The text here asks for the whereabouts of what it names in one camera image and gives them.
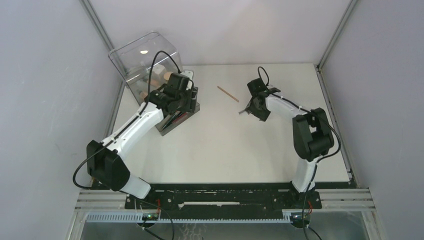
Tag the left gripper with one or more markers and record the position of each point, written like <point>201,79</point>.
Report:
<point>191,94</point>

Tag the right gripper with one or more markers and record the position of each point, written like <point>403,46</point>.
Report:
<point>251,108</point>

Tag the grey mascara wand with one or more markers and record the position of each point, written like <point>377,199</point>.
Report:
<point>244,111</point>

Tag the white cube container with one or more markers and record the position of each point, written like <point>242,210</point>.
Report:
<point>159,70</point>

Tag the small foundation bottle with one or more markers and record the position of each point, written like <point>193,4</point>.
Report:
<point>143,95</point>

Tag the wooden stick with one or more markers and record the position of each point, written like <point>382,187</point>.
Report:
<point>228,94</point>

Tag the clear acrylic organizer box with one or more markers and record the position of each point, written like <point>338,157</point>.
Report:
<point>135,61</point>

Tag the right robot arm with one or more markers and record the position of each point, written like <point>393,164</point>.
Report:
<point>312,134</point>

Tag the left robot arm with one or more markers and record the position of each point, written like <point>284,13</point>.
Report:
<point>106,159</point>

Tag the black mounting rail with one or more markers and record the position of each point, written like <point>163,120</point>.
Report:
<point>225,201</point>

